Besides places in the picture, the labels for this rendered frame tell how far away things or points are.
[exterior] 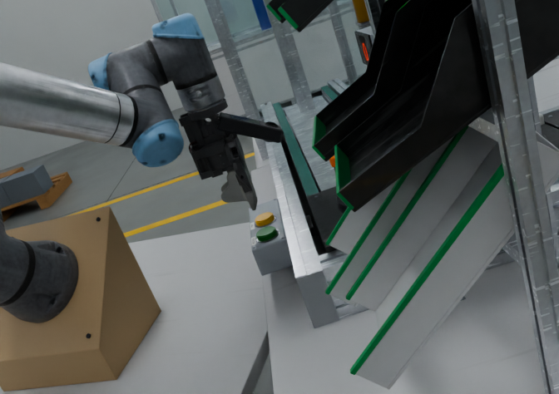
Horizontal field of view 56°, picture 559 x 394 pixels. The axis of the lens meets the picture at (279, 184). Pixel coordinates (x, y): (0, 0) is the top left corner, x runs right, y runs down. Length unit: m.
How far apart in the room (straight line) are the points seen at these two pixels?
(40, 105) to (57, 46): 8.72
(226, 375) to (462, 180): 0.49
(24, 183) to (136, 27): 3.78
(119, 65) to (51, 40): 8.57
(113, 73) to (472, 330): 0.66
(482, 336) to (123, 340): 0.61
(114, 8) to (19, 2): 1.45
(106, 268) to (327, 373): 0.44
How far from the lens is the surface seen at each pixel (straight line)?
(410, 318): 0.52
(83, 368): 1.03
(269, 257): 0.99
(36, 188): 6.23
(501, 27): 0.41
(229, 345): 0.95
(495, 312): 0.84
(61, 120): 0.72
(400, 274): 0.64
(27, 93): 0.70
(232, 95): 5.96
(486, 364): 0.77
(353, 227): 0.77
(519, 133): 0.43
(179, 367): 0.96
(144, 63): 0.87
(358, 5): 1.10
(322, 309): 0.88
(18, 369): 1.12
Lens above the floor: 1.39
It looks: 20 degrees down
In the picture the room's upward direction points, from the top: 20 degrees counter-clockwise
